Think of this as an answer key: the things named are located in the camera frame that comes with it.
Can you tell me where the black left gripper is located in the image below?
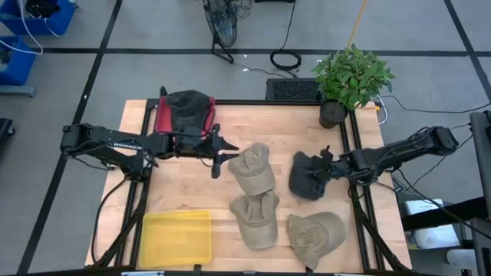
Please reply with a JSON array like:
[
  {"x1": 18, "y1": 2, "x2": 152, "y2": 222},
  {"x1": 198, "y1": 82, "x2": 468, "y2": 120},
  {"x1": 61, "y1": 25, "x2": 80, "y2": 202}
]
[{"x1": 174, "y1": 123, "x2": 240, "y2": 180}]

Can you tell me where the tan baseball cap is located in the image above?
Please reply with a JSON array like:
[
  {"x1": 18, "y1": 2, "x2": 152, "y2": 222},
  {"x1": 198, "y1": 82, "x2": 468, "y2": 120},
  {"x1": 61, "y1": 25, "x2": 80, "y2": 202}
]
[
  {"x1": 227, "y1": 142, "x2": 276, "y2": 196},
  {"x1": 229, "y1": 190, "x2": 280, "y2": 250},
  {"x1": 287, "y1": 212, "x2": 347, "y2": 271}
]

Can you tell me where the black baseball cap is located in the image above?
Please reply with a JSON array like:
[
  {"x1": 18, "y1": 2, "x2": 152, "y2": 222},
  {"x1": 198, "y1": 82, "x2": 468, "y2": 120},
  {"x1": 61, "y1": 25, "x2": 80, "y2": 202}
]
[
  {"x1": 288, "y1": 151, "x2": 334, "y2": 202},
  {"x1": 163, "y1": 90, "x2": 212, "y2": 133}
]

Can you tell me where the black plant pot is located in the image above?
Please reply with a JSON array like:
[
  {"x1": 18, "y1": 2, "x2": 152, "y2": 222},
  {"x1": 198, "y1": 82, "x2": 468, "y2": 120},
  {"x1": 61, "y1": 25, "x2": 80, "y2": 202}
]
[{"x1": 318, "y1": 98, "x2": 349, "y2": 130}]

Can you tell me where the red plastic tray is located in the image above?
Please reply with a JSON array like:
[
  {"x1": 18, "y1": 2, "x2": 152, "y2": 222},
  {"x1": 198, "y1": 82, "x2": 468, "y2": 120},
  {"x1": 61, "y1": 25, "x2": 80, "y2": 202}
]
[{"x1": 153, "y1": 94, "x2": 216, "y2": 136}]

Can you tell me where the black keyboard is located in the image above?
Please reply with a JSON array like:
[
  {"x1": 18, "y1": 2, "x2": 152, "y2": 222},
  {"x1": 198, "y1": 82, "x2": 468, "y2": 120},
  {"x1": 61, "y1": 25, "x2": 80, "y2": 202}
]
[{"x1": 265, "y1": 77, "x2": 323, "y2": 103}]

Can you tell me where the green leafy plant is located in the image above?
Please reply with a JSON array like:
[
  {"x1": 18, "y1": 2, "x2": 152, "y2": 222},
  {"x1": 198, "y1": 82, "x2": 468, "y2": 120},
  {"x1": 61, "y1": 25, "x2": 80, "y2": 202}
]
[{"x1": 311, "y1": 43, "x2": 397, "y2": 110}]

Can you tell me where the white box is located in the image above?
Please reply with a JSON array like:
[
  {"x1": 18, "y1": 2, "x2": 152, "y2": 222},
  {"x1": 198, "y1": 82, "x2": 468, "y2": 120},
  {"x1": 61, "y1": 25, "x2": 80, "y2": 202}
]
[{"x1": 404, "y1": 198, "x2": 446, "y2": 216}]

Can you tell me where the yellow plastic tray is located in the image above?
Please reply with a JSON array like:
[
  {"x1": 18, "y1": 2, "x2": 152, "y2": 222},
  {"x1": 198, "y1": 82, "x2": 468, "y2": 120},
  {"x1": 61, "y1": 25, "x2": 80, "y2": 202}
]
[{"x1": 139, "y1": 209, "x2": 213, "y2": 269}]

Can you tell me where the black shelf beam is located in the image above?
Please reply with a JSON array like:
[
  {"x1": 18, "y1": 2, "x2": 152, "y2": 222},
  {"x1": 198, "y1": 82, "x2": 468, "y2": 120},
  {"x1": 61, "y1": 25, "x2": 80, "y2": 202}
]
[{"x1": 400, "y1": 196, "x2": 488, "y2": 232}]

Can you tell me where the black floor fan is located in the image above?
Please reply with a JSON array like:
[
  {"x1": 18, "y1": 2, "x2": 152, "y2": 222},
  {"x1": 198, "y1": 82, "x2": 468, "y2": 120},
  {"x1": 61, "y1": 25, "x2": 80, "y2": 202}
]
[{"x1": 202, "y1": 0, "x2": 239, "y2": 64}]

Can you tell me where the white paper roll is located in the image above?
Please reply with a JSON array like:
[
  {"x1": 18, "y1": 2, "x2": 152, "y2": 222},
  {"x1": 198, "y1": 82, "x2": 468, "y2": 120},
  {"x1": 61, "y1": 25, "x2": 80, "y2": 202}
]
[{"x1": 406, "y1": 225, "x2": 461, "y2": 250}]

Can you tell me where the yellow pole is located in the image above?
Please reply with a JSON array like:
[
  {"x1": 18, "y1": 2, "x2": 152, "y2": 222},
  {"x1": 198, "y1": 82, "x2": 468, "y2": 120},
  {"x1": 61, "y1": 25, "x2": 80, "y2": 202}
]
[{"x1": 347, "y1": 0, "x2": 369, "y2": 49}]

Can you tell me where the grey metal cabinet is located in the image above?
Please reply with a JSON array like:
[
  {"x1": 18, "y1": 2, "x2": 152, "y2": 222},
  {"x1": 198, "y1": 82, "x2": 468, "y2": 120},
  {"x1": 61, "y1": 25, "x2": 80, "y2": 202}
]
[{"x1": 470, "y1": 110, "x2": 491, "y2": 276}]

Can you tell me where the blue plastic bin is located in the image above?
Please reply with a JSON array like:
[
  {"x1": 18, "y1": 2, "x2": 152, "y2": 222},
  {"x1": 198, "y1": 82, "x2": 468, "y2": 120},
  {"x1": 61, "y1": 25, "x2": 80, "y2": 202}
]
[
  {"x1": 0, "y1": 35, "x2": 38, "y2": 86},
  {"x1": 0, "y1": 0, "x2": 77, "y2": 36}
]

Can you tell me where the grey cart base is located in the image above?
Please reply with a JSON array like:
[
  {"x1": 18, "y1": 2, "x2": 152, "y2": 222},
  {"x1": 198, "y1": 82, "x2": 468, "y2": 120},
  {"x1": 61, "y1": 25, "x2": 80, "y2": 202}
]
[{"x1": 0, "y1": 84, "x2": 36, "y2": 98}]

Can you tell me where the black item in bin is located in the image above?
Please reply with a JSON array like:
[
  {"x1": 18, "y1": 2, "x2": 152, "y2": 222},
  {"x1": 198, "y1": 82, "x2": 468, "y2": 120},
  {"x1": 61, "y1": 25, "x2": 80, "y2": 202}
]
[{"x1": 25, "y1": 0, "x2": 62, "y2": 19}]

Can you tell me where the black metal table frame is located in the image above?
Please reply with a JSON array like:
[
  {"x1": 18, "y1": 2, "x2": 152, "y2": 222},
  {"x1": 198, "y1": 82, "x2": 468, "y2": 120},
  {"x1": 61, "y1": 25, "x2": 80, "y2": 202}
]
[{"x1": 91, "y1": 86, "x2": 414, "y2": 275}]

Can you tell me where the white cable at table corner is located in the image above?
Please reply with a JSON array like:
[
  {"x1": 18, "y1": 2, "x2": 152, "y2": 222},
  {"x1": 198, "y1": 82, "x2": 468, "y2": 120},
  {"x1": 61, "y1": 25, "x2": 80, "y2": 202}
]
[{"x1": 374, "y1": 94, "x2": 389, "y2": 127}]

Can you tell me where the thin grey floor cable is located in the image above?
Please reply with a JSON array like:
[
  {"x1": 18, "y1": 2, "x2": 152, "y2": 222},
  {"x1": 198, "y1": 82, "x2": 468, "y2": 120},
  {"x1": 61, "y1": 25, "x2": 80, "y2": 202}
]
[{"x1": 232, "y1": 61, "x2": 300, "y2": 80}]

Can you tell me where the coiled black cable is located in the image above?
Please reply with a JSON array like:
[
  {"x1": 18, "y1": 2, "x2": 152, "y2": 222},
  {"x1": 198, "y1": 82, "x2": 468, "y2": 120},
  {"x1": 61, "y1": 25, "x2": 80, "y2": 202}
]
[{"x1": 269, "y1": 0, "x2": 303, "y2": 72}]

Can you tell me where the black floor cable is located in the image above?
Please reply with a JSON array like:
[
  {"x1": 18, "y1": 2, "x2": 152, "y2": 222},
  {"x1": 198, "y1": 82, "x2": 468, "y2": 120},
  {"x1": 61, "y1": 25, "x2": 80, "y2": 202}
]
[{"x1": 377, "y1": 94, "x2": 491, "y2": 115}]

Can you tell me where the black base cable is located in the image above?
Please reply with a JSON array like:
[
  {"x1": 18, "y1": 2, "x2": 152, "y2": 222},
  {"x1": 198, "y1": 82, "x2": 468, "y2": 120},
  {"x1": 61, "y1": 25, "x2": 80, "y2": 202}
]
[{"x1": 91, "y1": 176, "x2": 130, "y2": 265}]

